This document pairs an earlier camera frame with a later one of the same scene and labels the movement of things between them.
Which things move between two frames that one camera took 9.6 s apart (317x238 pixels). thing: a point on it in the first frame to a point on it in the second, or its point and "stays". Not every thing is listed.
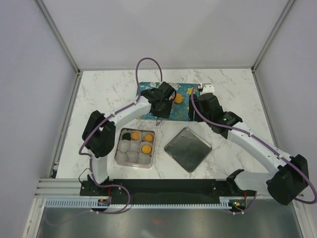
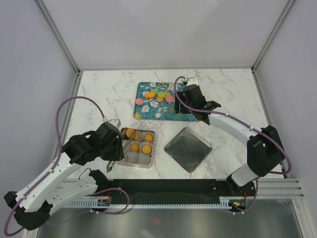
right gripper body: [199, 116] to [184, 109]
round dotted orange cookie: [146, 149] stays
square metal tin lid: [188, 148] stays
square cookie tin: [135, 147] stays
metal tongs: [158, 122] to [111, 163]
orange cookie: [148, 138] stays
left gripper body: [164, 111] to [112, 152]
